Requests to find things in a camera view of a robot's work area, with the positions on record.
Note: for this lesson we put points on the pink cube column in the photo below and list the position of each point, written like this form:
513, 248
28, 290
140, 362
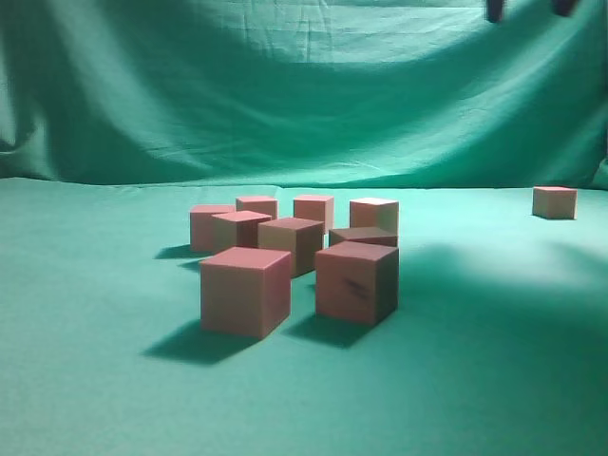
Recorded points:
245, 291
357, 282
303, 238
371, 235
554, 202
260, 204

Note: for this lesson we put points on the pink cube front row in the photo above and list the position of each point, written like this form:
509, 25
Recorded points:
236, 229

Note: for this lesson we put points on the green cloth backdrop and cover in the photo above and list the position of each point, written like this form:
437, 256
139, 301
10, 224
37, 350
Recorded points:
118, 116

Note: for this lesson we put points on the pink cube carried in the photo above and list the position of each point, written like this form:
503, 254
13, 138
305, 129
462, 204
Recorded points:
375, 212
315, 207

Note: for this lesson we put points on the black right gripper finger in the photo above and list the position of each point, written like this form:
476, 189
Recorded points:
563, 8
494, 10

